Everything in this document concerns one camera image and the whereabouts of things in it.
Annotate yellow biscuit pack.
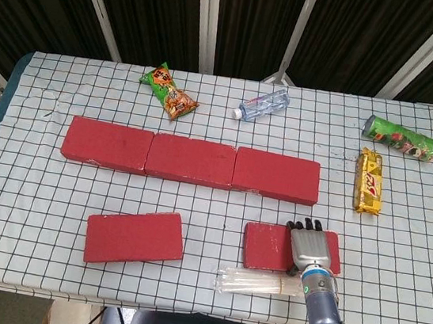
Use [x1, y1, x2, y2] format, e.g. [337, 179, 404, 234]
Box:
[349, 146, 389, 218]

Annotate green snack bag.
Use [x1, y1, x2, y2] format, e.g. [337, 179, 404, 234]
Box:
[133, 59, 206, 125]

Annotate white table leg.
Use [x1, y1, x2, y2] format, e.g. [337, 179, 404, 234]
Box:
[187, 0, 223, 75]

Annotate wrapped bundle of white straws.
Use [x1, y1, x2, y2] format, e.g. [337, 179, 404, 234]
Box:
[211, 263, 311, 305]

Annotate clear plastic water bottle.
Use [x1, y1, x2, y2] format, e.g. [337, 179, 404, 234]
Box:
[231, 83, 293, 128]

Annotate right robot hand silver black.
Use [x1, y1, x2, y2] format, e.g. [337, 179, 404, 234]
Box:
[280, 215, 342, 283]

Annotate brown cardboard box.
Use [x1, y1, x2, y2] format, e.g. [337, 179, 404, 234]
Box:
[41, 298, 103, 324]

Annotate green chips can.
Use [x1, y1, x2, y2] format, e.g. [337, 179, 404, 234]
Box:
[359, 113, 433, 162]

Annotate white black checkered tablecloth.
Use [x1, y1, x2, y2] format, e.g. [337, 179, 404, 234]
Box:
[0, 46, 433, 324]

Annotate red foam brick white scuffs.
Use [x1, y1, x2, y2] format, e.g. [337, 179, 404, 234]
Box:
[239, 219, 347, 282]

